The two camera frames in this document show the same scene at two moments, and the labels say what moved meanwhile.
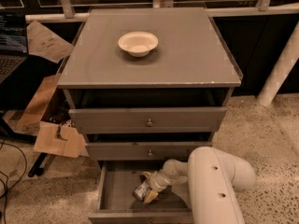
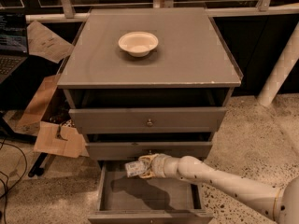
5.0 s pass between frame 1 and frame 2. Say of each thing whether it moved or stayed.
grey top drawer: stayed
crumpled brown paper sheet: stayed
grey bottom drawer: stayed
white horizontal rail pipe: stayed
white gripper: moved
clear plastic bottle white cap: moved
